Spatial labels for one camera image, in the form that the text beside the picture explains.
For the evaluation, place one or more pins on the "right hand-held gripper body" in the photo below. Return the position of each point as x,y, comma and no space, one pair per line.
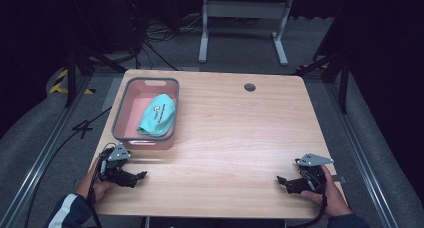
312,168

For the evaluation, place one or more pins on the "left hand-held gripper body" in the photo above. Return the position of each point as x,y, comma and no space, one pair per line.
115,154

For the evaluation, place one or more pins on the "person's left hand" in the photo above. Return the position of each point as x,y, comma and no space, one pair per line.
100,188

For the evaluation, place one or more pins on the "person's right hand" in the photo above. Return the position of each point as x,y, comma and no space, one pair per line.
333,198

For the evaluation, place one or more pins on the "pink basin with grey rim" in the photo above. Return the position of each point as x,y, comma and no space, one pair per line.
136,121

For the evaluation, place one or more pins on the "teal cloth cap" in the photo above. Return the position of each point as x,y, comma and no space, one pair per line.
159,116

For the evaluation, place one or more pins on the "grey table grommet hole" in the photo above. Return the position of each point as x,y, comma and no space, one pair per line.
249,87

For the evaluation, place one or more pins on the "black metal stand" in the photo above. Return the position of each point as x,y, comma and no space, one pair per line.
333,68
78,61

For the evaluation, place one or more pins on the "grey metal floor rail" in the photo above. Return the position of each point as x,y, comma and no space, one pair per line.
363,161
40,161

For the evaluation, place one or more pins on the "white metal table frame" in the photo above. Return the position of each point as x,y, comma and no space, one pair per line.
245,11

